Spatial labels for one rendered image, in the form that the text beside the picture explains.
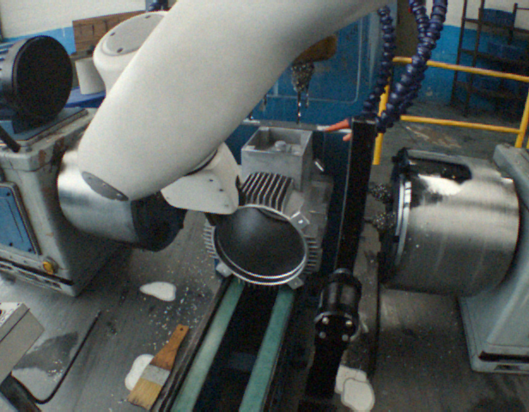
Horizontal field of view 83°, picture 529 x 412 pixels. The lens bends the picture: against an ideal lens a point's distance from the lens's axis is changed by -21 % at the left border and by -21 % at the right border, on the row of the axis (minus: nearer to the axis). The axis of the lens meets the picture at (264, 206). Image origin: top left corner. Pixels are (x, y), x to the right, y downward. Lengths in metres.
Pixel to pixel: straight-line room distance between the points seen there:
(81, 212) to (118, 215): 0.09
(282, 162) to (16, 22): 7.03
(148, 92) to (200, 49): 0.04
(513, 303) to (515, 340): 0.10
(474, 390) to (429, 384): 0.09
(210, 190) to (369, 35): 0.49
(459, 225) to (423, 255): 0.07
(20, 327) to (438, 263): 0.58
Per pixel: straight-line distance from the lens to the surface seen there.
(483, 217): 0.57
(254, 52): 0.22
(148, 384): 0.69
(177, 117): 0.22
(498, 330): 0.70
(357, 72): 0.79
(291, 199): 0.58
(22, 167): 0.75
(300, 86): 0.56
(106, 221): 0.68
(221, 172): 0.41
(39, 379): 0.78
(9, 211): 0.86
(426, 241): 0.54
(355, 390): 0.68
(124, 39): 0.32
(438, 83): 6.34
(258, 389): 0.53
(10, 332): 0.49
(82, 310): 0.86
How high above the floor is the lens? 1.38
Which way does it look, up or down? 32 degrees down
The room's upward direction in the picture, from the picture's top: straight up
